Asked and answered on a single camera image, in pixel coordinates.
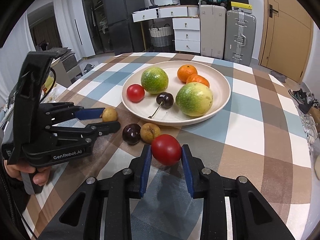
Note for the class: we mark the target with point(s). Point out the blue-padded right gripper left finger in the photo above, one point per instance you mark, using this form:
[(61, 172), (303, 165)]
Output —
[(105, 201)]

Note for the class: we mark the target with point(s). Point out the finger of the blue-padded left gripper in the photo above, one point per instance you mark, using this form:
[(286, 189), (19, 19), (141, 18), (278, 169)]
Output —
[(89, 131), (89, 114)]

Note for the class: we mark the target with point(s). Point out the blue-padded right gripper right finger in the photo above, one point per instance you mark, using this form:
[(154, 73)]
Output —
[(252, 216)]

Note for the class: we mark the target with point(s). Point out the red cherry tomato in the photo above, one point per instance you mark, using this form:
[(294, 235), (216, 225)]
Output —
[(135, 93), (166, 150)]

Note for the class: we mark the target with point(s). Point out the small green passion fruit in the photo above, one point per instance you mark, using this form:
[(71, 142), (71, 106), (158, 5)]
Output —
[(154, 80)]

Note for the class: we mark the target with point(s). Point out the dark cherry with stem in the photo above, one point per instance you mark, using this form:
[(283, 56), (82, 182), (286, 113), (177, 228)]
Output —
[(165, 100)]

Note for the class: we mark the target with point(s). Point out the large yellow-green passion fruit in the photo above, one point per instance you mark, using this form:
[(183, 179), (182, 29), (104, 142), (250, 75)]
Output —
[(194, 99)]

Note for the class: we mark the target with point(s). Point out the person's left hand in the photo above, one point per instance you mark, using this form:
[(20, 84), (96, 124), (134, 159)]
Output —
[(15, 171)]

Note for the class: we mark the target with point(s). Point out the brown longan fruit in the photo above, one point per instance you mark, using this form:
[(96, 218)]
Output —
[(149, 132), (109, 114)]

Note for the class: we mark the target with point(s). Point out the yellow snack bag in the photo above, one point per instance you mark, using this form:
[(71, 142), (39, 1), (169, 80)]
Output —
[(48, 84)]

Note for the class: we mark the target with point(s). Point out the rear orange mandarin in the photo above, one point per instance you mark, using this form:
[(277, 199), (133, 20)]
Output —
[(185, 71)]

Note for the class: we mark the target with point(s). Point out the orange mandarin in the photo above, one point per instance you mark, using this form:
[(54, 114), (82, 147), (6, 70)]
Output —
[(185, 71), (199, 79)]

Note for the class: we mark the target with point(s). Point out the woven laundry basket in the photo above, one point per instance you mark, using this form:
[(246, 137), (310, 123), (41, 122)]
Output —
[(162, 38)]

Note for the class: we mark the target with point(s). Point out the black refrigerator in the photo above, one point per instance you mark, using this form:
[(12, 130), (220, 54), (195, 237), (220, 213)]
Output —
[(125, 35)]

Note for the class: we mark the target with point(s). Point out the front orange mandarin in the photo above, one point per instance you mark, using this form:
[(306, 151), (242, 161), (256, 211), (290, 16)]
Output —
[(199, 79)]

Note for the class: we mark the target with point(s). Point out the white desk drawer unit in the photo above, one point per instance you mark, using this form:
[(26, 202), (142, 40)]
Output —
[(166, 12)]

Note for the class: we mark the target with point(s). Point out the white drawer cabinet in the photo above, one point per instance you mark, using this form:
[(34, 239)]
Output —
[(187, 34)]

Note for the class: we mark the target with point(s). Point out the beige suitcase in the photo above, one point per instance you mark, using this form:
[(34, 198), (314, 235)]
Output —
[(212, 30)]

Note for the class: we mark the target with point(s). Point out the grey aluminium suitcase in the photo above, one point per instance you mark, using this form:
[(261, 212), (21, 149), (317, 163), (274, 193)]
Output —
[(239, 37)]

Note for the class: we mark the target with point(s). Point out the wooden door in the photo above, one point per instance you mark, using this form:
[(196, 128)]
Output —
[(287, 38)]

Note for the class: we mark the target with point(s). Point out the black yellow box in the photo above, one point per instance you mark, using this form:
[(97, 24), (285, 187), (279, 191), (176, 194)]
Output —
[(242, 7)]

